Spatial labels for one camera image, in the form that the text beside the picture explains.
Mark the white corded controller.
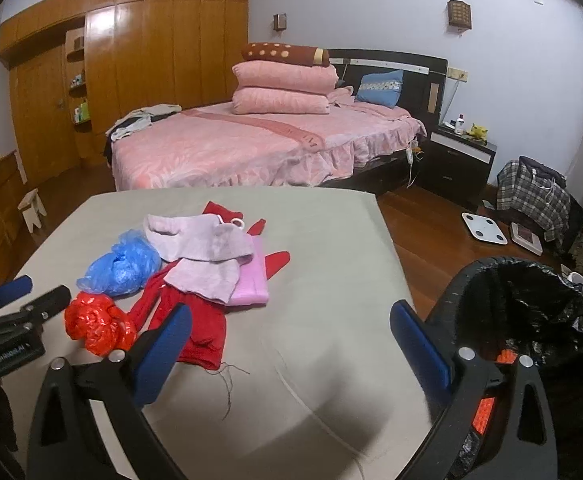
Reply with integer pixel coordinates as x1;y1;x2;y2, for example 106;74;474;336
405;137;425;191

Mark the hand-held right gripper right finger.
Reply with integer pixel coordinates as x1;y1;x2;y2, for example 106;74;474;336
390;301;558;480

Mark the pile of clothes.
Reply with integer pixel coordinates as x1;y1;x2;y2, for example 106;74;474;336
104;103;183;158

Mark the dark wooden bed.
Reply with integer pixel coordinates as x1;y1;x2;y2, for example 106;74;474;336
104;49;449;198

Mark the red cloth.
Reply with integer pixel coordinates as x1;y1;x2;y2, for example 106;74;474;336
127;200;292;372

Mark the black trash bin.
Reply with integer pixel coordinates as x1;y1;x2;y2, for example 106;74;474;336
424;256;583;480

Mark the blue cushion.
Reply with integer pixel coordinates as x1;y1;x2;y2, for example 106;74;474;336
355;69;405;109

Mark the bright pink cloth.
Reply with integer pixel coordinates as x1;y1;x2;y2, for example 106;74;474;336
225;237;269;307

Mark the wooden lattice wall lamp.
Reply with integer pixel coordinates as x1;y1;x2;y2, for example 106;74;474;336
446;0;472;33

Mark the plaid cloth bag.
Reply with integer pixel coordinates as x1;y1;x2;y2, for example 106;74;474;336
495;159;572;243

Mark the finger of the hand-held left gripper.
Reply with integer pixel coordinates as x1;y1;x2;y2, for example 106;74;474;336
0;285;72;333
0;275;33;318

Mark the blue plastic bag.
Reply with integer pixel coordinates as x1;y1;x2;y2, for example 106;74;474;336
76;229;163;297

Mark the dark nightstand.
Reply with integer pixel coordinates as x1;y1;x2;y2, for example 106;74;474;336
418;122;498;207

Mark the red plastic bag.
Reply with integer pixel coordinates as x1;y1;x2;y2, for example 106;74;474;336
64;292;138;358

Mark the crumpled pink blanket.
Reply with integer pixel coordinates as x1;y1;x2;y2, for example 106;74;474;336
327;85;356;108

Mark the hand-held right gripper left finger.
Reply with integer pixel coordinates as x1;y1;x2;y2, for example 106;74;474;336
27;304;194;480

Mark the white power cable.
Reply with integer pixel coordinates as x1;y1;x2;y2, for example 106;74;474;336
441;80;459;128

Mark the dark backpack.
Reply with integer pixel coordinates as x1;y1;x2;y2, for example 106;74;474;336
519;156;568;183

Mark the pink bedspread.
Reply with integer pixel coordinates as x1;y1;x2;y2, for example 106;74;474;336
110;100;428;192

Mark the white bathroom scale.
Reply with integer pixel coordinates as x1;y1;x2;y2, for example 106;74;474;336
461;211;509;246

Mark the folded pink quilt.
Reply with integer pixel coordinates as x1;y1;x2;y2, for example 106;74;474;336
232;61;341;96
231;86;332;116

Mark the white scale with dark top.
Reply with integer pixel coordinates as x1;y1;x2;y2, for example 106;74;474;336
509;221;545;256

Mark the black plastic bin liner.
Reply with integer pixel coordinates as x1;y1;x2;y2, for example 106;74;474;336
441;256;583;480

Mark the white cord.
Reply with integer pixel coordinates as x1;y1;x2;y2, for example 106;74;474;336
531;172;557;203

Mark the brown dotted bolster pillow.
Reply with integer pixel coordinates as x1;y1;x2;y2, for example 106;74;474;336
240;41;331;68

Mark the wooden wardrobe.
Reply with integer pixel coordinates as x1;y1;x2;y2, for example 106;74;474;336
0;0;251;171

